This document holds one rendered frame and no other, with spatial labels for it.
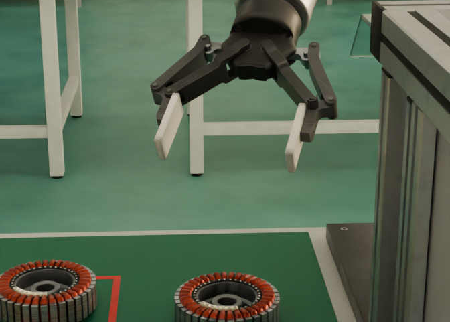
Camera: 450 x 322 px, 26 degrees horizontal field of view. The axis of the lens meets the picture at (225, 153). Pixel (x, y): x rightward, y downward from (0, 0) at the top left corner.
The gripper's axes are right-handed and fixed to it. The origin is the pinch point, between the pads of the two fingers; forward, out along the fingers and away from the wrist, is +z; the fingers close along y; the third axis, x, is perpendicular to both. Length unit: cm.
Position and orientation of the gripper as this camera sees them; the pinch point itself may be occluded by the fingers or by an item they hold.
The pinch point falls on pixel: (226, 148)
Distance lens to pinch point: 98.4
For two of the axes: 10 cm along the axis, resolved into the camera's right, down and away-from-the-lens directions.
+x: -1.4, -6.7, -7.3
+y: -9.6, -0.9, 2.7
